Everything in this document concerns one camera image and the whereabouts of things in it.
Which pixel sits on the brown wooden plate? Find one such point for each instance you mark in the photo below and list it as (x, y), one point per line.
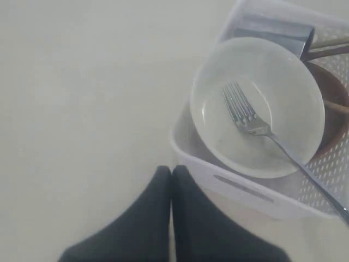
(336, 123)

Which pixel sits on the brown wooden chopstick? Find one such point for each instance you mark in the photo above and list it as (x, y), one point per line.
(329, 43)
(337, 107)

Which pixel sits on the black metal cup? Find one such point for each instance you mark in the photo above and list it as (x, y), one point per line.
(295, 37)

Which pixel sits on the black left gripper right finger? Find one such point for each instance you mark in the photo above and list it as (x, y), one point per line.
(203, 233)

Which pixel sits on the white woven plastic basket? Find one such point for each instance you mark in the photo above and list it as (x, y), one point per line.
(293, 195)

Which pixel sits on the brown wooden spoon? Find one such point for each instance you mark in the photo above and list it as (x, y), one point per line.
(328, 52)

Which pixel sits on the silver metal fork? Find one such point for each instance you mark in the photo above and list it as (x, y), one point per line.
(249, 122)

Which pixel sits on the white ceramic bowl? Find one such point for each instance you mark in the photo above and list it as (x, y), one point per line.
(280, 89)

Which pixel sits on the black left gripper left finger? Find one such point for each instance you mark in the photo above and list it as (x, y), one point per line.
(141, 233)

